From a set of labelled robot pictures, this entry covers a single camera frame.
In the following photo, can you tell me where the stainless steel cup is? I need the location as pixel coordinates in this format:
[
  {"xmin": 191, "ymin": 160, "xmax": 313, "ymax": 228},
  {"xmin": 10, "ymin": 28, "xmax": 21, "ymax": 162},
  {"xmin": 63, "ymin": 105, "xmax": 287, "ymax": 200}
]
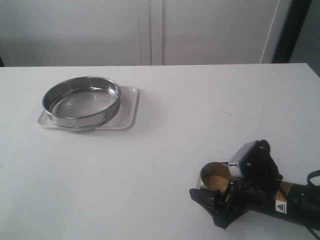
[{"xmin": 197, "ymin": 162, "xmax": 235, "ymax": 193}]

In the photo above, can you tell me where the white rectangular plastic tray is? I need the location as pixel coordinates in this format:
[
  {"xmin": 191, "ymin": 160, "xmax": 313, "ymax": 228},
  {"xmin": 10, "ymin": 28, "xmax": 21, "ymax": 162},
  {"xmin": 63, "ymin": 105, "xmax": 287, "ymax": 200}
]
[{"xmin": 37, "ymin": 86, "xmax": 140, "ymax": 132}]

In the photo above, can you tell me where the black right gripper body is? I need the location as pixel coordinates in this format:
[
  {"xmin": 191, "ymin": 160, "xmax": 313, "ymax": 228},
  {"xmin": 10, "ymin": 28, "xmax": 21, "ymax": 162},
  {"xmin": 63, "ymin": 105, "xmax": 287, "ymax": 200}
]
[{"xmin": 214, "ymin": 139, "xmax": 283, "ymax": 229}]

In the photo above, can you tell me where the round steel mesh sieve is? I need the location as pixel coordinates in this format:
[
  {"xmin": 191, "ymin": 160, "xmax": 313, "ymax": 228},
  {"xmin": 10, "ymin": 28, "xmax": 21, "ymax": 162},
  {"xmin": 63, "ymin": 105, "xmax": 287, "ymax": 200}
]
[{"xmin": 42, "ymin": 76, "xmax": 122, "ymax": 132}]

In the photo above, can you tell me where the dark vertical post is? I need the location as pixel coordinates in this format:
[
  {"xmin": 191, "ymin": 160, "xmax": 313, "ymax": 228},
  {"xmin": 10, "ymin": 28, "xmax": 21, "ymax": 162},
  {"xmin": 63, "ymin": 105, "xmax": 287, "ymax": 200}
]
[{"xmin": 271, "ymin": 0, "xmax": 312, "ymax": 64}]

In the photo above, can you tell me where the white cabinet with doors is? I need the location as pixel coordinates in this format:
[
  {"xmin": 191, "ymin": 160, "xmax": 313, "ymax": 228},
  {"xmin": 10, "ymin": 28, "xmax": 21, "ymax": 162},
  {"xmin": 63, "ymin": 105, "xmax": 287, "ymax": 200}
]
[{"xmin": 0, "ymin": 0, "xmax": 292, "ymax": 67}]

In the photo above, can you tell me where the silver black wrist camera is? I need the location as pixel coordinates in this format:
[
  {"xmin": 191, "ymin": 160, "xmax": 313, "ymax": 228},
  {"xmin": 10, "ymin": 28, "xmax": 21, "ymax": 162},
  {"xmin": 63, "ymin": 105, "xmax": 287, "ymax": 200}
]
[{"xmin": 227, "ymin": 140, "xmax": 259, "ymax": 178}]

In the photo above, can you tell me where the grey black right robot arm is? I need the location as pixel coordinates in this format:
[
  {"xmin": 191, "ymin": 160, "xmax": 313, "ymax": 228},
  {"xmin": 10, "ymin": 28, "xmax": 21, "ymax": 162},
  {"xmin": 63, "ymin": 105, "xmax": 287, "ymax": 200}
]
[{"xmin": 189, "ymin": 140, "xmax": 320, "ymax": 230}]

